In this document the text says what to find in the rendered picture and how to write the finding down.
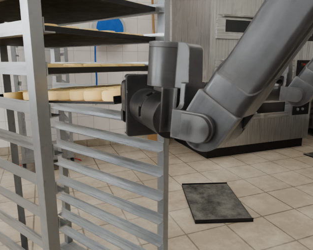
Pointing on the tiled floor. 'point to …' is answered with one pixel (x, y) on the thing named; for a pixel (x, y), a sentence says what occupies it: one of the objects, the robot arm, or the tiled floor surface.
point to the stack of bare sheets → (214, 203)
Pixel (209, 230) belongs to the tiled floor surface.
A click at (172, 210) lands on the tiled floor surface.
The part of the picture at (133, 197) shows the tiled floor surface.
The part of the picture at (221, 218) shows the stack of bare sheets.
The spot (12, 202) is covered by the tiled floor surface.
